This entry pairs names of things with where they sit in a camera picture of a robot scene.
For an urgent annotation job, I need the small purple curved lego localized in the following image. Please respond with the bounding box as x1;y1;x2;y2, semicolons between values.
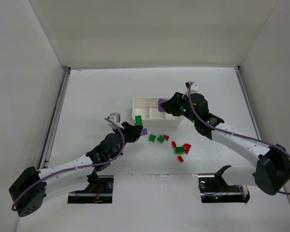
140;128;148;136

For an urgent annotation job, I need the long green lego plate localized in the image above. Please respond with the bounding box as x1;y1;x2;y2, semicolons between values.
135;115;143;126

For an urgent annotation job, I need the large purple arch lego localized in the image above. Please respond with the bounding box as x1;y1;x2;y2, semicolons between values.
157;98;169;113

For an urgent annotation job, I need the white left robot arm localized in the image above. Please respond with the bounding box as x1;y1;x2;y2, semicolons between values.
9;122;143;217

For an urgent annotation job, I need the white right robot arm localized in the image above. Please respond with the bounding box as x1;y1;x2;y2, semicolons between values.
158;92;290;195

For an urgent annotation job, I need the green square lego left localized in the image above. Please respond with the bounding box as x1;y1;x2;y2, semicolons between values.
148;134;156;143

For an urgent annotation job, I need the green square lego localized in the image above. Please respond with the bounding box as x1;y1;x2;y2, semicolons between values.
157;135;166;144
148;134;156;143

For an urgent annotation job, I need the white divided plastic container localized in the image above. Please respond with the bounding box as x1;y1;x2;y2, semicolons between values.
131;97;183;128

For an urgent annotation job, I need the green square lego right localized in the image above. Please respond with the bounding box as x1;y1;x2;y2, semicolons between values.
157;135;166;144

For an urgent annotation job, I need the red curved lego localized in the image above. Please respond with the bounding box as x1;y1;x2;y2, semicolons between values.
183;144;191;155

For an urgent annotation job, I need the green two-stud lego brick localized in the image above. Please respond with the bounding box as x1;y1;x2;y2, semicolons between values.
174;146;186;154

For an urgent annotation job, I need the small red lego lower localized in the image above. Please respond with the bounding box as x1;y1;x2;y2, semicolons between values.
177;156;184;163

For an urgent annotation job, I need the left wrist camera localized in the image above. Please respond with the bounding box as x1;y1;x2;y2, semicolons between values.
105;113;123;129

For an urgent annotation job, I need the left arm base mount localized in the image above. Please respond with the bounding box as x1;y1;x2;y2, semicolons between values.
67;174;114;204

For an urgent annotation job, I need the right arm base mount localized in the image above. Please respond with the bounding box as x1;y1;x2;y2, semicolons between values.
198;165;250;203

